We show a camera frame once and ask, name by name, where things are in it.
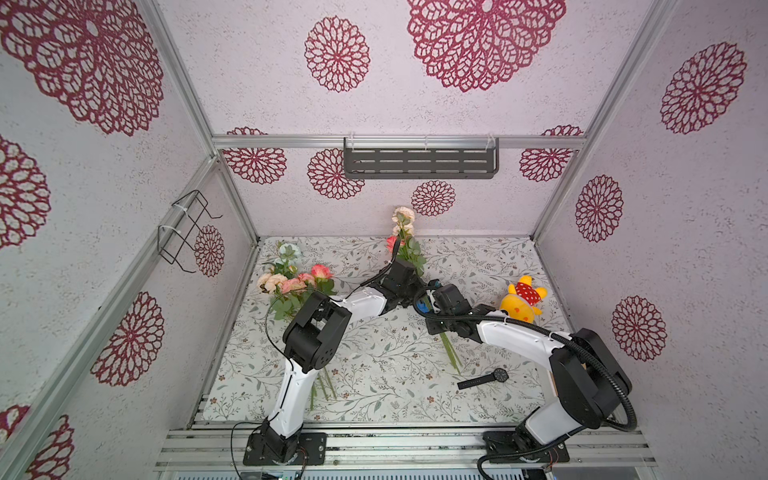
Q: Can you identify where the black wire wall rack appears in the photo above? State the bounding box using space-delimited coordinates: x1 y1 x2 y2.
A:
155 189 222 274

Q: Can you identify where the dark grey wall shelf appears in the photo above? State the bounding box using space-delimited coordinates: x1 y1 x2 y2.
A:
342 137 500 180

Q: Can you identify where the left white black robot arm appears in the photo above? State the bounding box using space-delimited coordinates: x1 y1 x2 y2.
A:
242 243 424 466

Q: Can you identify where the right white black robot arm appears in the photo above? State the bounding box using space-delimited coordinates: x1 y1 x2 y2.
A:
412 278 638 478

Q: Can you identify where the pink rose bouquet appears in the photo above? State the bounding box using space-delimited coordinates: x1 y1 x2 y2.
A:
257 241 338 412
387 206 462 373

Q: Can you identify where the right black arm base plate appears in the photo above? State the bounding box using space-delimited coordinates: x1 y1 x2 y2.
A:
482 430 571 464

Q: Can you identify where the floral patterned table mat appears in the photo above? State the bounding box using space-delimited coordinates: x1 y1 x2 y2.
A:
198 237 553 425

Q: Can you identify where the yellow plush toy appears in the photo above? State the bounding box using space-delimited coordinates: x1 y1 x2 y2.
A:
499 275 548 324

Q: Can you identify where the black wristwatch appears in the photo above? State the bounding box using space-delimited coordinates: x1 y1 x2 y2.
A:
457 368 509 390

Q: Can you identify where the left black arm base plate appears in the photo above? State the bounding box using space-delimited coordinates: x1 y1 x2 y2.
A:
242 431 327 467

